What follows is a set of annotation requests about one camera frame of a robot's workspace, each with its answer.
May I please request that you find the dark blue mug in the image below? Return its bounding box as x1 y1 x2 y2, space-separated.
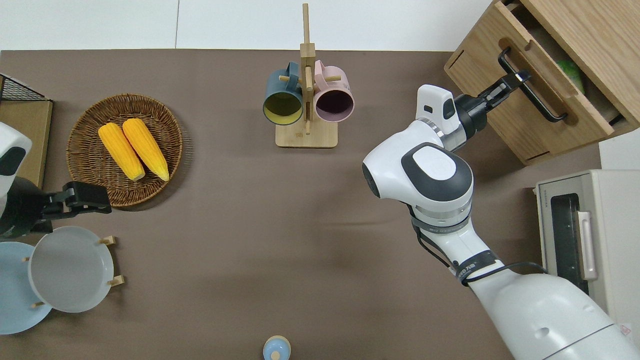
262 61 305 126

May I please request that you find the wooden mug tree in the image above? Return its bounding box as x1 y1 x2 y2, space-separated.
275 2 341 149

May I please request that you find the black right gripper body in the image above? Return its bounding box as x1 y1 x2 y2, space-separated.
454 82 507 137

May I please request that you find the brown table mat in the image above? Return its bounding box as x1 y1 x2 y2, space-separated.
0 48 603 360

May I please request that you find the grey plate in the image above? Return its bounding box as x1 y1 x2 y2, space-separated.
27 226 115 314

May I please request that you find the wooden plate rack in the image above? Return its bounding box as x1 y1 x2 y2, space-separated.
22 235 126 308

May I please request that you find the green tissue pack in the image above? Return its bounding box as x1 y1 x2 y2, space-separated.
557 60 585 93

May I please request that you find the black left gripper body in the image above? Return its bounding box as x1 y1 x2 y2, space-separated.
0 177 68 238

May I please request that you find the white toaster oven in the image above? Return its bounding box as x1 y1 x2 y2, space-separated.
534 169 640 331

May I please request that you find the light wooden drawer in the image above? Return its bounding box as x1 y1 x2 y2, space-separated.
492 0 626 137

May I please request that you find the light wooden drawer cabinet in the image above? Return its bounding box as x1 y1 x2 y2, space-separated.
444 0 640 166

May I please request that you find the small blue cup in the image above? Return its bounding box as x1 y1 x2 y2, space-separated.
262 336 292 360

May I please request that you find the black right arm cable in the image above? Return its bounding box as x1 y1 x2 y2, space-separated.
410 205 548 288

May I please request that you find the brown wicker basket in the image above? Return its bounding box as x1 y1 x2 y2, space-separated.
66 93 184 208

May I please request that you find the pink mug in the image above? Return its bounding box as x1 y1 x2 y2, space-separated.
312 60 356 123

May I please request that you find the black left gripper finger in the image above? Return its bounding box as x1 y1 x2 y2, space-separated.
64 181 108 202
75 200 112 215

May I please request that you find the yellow corn cob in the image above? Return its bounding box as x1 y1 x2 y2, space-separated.
122 118 170 182
98 122 146 182

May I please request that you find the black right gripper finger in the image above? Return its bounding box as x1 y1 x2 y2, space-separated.
487 89 515 107
492 71 532 93

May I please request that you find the light blue plate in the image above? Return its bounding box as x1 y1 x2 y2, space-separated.
0 241 53 335

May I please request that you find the black metal drawer handle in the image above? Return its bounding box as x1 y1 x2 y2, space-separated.
497 47 569 123

